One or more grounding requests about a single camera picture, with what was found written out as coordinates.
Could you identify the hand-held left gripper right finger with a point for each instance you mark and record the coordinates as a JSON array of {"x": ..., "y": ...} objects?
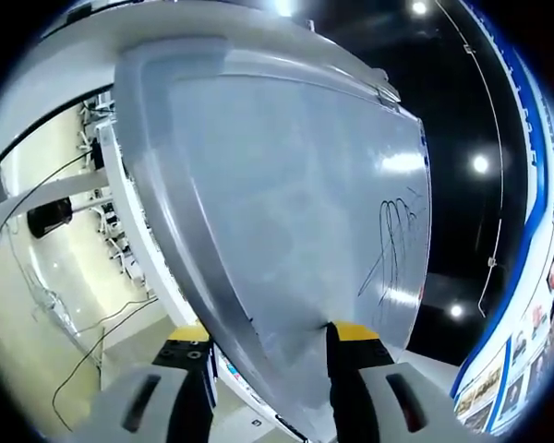
[{"x": 351, "y": 360}]

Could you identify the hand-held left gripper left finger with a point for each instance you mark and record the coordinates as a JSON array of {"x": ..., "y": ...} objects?
[{"x": 175, "y": 355}]

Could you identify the white whiteboard with grey frame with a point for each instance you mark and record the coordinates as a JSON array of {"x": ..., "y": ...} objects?
[{"x": 281, "y": 184}]

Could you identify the round ceiling light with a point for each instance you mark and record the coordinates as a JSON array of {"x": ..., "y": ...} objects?
[
  {"x": 480, "y": 164},
  {"x": 419, "y": 7},
  {"x": 456, "y": 310}
]

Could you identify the white long beam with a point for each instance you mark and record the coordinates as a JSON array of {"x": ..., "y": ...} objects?
[{"x": 138, "y": 221}]

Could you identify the black waste bin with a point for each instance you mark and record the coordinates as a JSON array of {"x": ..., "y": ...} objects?
[{"x": 50, "y": 217}]

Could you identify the grey long beam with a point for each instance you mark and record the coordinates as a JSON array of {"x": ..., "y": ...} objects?
[{"x": 51, "y": 191}]

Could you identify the white ceiling conduit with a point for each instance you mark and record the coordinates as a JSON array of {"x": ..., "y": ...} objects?
[{"x": 501, "y": 152}]

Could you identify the blue white wall display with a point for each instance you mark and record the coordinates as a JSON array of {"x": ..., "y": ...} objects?
[{"x": 489, "y": 392}]

